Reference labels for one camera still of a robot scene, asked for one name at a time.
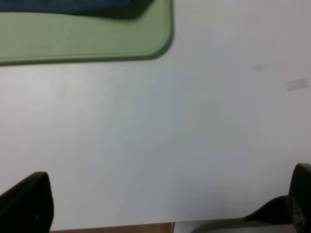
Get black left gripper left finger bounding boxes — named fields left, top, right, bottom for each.
left=0, top=171, right=54, bottom=233

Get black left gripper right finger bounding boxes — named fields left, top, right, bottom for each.
left=288, top=164, right=311, bottom=233

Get children's blue denim shorts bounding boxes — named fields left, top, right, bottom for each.
left=0, top=0, right=153, bottom=19

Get green plastic tray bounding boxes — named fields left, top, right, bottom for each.
left=0, top=0, right=173, bottom=65

